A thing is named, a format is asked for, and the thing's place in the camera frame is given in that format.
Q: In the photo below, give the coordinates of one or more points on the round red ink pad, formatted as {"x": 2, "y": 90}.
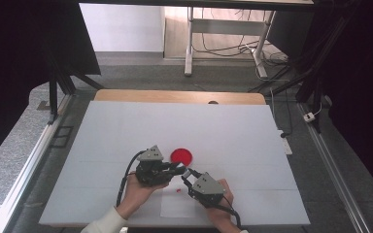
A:
{"x": 182, "y": 156}

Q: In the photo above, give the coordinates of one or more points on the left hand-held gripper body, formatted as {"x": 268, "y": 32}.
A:
{"x": 150, "y": 173}

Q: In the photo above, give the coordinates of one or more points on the small white plug adapter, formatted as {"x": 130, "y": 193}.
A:
{"x": 309, "y": 117}

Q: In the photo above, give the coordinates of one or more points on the black floor frame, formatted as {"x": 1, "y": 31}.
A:
{"x": 62, "y": 136}

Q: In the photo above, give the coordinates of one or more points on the aluminium floor rail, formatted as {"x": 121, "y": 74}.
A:
{"x": 333, "y": 168}
{"x": 29, "y": 165}

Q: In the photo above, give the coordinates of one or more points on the white desk frame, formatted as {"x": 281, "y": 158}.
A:
{"x": 226, "y": 26}

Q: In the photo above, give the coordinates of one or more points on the white paper sheet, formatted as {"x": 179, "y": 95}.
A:
{"x": 175, "y": 207}

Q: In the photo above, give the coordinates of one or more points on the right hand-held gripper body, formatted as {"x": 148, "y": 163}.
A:
{"x": 207, "y": 192}

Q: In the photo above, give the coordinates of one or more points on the black curtain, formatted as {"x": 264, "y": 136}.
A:
{"x": 362, "y": 97}
{"x": 13, "y": 64}

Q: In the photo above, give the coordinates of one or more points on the person's right hand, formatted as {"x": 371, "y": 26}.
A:
{"x": 223, "y": 215}

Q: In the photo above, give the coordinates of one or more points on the large white board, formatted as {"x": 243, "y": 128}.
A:
{"x": 181, "y": 123}

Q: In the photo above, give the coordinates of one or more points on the person's left hand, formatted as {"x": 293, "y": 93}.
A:
{"x": 134, "y": 194}

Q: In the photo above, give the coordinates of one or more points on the white power strip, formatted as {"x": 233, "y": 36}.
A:
{"x": 286, "y": 144}

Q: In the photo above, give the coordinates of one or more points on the black metal stand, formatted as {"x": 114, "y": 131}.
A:
{"x": 53, "y": 97}
{"x": 314, "y": 81}

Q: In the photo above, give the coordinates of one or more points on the wooden table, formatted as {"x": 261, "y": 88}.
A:
{"x": 162, "y": 96}

